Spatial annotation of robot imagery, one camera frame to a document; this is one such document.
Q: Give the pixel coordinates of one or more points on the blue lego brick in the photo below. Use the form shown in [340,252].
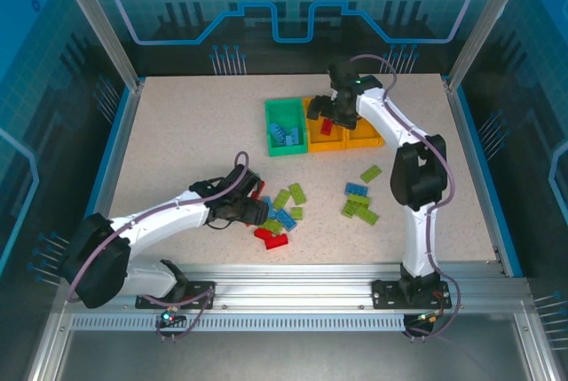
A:
[294,137]
[357,189]
[266,204]
[286,218]
[277,132]

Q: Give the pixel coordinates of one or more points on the red lego brick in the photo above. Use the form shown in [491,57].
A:
[262,234]
[327,126]
[259,190]
[276,242]

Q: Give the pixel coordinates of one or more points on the yellow plastic storage bin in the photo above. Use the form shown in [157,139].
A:
[366,139]
[326,146]

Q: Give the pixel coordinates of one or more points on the green plastic storage bin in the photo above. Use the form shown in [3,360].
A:
[288,151]

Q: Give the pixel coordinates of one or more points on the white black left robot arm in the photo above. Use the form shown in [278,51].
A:
[155,216]

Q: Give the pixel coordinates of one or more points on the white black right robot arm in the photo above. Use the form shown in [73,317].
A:
[417,239]

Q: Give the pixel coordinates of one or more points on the small lime green lego brick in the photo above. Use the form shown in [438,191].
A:
[296,213]

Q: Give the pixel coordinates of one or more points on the small circuit board with LED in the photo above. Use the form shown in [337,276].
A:
[168,318]
[425,318]

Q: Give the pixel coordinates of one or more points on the wide aluminium mounting rail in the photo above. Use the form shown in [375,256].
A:
[288,283]

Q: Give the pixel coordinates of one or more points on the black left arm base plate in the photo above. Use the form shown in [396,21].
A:
[199,292]

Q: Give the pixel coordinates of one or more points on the blue and silver side rail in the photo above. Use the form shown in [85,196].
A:
[481,177]
[111,168]

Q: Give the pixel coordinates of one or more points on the aluminium frame post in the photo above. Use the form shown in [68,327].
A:
[108,30]
[474,30]

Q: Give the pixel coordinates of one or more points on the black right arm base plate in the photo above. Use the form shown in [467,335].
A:
[386,294]

